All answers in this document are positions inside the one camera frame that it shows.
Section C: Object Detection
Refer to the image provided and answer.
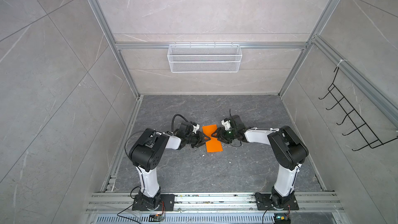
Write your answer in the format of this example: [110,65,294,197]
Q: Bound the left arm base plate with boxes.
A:
[132,194,176,211]

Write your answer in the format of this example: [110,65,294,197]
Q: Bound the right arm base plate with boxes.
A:
[254,191,300,211]

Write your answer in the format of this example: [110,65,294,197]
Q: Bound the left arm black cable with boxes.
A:
[124,113,190,159]

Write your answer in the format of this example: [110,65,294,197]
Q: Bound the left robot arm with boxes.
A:
[126,128,210,210]

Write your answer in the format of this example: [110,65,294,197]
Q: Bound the black wire hook rack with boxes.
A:
[318,67,398,151]

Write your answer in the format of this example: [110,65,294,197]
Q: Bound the white vented cable duct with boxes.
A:
[94,213,275,224]

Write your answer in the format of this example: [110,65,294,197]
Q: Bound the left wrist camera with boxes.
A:
[179,121,200,135]

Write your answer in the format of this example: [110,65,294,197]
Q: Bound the white wire mesh basket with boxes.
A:
[167,44,243,73]

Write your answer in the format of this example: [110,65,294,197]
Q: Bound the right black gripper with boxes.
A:
[211,128,238,144]

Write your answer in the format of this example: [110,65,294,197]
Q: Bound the aluminium mounting rail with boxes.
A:
[84,192,345,213]

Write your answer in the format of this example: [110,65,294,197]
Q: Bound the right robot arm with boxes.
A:
[211,125,309,209]

